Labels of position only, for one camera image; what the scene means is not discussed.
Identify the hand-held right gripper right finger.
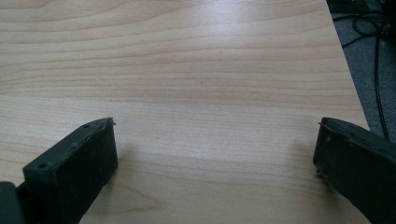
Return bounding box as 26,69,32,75
312,117,396,224

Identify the black cable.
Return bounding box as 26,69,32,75
332,12,390,49
374,31,390,142

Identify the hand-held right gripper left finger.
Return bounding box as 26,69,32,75
16,117,119,224

